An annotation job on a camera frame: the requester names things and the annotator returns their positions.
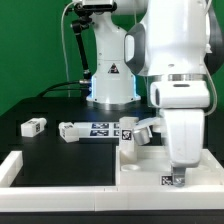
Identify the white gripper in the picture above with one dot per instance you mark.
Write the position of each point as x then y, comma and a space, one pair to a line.
181, 105

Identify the white square tabletop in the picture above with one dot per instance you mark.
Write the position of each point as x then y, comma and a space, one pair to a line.
152, 168

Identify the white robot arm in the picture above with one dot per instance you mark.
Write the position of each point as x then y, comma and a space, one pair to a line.
166, 41

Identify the white marker tag sheet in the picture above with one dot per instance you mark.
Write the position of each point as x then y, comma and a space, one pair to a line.
98, 129

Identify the white U-shaped obstacle fence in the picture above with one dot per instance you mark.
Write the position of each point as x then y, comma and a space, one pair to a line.
103, 198

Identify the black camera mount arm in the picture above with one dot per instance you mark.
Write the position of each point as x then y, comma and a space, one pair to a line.
83, 22

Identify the camera on mount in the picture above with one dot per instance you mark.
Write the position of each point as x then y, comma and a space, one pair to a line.
98, 4

